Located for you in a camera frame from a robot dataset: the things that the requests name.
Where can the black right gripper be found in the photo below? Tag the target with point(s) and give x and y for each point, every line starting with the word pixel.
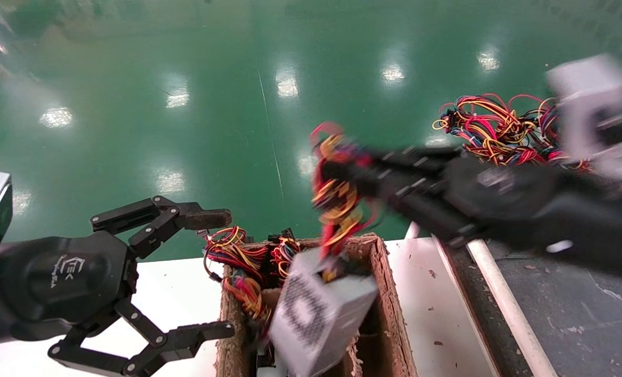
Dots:
pixel 499 196

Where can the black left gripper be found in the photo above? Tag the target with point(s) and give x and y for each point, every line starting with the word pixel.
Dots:
pixel 64 283

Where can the grey perforated power supply case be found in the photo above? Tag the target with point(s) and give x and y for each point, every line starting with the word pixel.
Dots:
pixel 316 314

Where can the brown cardboard divider box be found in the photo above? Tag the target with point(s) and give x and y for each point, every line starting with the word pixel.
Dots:
pixel 389 314

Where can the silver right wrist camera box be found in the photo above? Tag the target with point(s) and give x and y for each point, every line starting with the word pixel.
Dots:
pixel 586 94

